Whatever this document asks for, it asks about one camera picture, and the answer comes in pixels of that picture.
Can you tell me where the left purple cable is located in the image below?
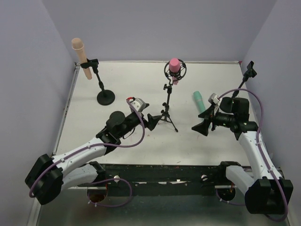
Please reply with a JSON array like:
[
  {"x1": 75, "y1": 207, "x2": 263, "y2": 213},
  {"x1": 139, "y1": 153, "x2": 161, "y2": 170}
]
[{"x1": 28, "y1": 100, "x2": 146, "y2": 208}]

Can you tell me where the peach microphone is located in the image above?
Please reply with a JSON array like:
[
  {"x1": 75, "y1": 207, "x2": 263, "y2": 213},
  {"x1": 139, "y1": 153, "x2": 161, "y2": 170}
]
[{"x1": 71, "y1": 38, "x2": 92, "y2": 80}]

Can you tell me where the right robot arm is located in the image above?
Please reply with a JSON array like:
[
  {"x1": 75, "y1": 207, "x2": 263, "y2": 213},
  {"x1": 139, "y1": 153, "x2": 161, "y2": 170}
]
[{"x1": 191, "y1": 97, "x2": 293, "y2": 215}]

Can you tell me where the black round-base clip stand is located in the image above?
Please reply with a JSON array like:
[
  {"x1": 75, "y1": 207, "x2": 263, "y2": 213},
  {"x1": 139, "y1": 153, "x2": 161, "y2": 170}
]
[{"x1": 80, "y1": 59, "x2": 115, "y2": 106}]

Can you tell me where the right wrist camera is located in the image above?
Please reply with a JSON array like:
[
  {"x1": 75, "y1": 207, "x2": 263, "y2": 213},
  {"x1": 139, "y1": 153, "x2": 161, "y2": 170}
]
[{"x1": 208, "y1": 93, "x2": 221, "y2": 112}]

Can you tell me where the teal microphone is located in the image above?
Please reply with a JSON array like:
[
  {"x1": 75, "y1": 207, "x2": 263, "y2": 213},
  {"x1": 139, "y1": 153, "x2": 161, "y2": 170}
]
[{"x1": 193, "y1": 91, "x2": 206, "y2": 113}]

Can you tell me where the aluminium extrusion frame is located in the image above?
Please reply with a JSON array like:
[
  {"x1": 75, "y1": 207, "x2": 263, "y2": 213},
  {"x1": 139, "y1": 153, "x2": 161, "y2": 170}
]
[{"x1": 26, "y1": 62, "x2": 81, "y2": 226}]

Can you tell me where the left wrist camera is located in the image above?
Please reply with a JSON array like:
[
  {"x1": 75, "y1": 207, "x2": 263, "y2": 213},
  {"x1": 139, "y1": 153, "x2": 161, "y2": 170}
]
[{"x1": 127, "y1": 97, "x2": 146, "y2": 112}]

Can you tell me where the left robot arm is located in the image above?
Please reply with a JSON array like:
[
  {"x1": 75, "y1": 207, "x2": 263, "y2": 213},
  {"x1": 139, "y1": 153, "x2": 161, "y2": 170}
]
[{"x1": 25, "y1": 98, "x2": 161, "y2": 205}]

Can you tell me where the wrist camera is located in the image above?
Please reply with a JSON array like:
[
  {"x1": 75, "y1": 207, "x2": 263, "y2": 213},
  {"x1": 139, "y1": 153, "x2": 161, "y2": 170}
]
[
  {"x1": 127, "y1": 97, "x2": 146, "y2": 112},
  {"x1": 208, "y1": 93, "x2": 221, "y2": 112}
]

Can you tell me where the black front mounting rail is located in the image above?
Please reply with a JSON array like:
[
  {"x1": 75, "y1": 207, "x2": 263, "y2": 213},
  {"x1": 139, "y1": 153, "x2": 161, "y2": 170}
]
[{"x1": 77, "y1": 162, "x2": 252, "y2": 197}]

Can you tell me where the black tripod shock-mount stand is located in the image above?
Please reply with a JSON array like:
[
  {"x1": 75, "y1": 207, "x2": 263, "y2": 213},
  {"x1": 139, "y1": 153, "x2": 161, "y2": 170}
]
[{"x1": 160, "y1": 59, "x2": 187, "y2": 132}]

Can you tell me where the pink microphone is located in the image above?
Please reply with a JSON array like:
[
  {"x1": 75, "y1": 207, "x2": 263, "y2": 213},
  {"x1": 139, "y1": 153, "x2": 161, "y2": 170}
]
[{"x1": 169, "y1": 58, "x2": 181, "y2": 85}]

